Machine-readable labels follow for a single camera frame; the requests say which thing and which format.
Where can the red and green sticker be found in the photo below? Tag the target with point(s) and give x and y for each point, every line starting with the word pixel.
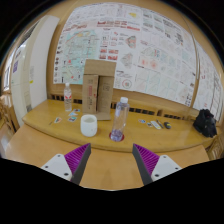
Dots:
pixel 57 120

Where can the black bag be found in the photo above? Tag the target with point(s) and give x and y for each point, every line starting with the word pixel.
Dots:
pixel 205 123

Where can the white remote control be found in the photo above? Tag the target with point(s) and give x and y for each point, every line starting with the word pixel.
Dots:
pixel 155 125

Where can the white ceramic mug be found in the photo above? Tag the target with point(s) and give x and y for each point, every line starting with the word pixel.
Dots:
pixel 88 126

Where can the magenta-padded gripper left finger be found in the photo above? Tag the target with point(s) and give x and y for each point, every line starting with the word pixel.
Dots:
pixel 63 165

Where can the red-labelled clear plastic bottle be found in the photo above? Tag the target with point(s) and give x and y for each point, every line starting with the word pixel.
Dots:
pixel 68 98

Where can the printed paper posters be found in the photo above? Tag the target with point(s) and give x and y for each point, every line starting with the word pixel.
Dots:
pixel 150 50

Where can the red and blue sticker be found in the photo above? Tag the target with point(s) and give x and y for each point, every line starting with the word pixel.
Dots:
pixel 77 110

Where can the small dark-printed sticker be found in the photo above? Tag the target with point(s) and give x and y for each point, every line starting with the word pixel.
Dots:
pixel 149 124

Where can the dark pen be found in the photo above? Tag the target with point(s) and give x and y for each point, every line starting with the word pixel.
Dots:
pixel 160 123

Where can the small dark grey gadget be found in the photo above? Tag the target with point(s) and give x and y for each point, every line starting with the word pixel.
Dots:
pixel 167 125

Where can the light blue sticker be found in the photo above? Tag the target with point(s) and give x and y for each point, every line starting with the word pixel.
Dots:
pixel 72 114

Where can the brown cardboard box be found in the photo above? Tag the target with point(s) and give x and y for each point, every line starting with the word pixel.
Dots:
pixel 99 90

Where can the round blue-rimmed sticker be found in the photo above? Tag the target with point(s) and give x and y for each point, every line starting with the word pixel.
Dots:
pixel 142 121

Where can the clear plastic bottle white cap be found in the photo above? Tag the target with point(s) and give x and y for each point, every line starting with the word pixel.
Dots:
pixel 119 120

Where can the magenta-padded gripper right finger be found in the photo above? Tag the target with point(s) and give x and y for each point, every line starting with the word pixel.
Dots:
pixel 160 166

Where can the wooden slatted railing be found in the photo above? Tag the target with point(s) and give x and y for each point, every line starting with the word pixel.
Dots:
pixel 146 110

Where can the wooden lattice chair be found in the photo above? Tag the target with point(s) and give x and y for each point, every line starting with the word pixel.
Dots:
pixel 218 146
pixel 7 113

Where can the blue and white sticker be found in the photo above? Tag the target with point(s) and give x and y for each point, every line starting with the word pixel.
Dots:
pixel 72 119

